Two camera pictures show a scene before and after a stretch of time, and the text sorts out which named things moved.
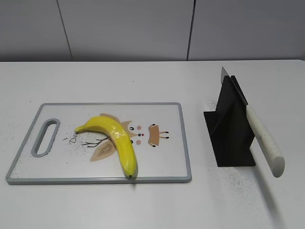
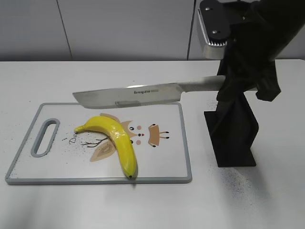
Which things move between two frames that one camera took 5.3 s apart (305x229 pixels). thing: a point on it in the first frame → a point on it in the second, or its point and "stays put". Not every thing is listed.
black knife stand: [229, 128] stays put
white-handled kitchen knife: [274, 157] → [137, 95]
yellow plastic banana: [124, 147] stays put
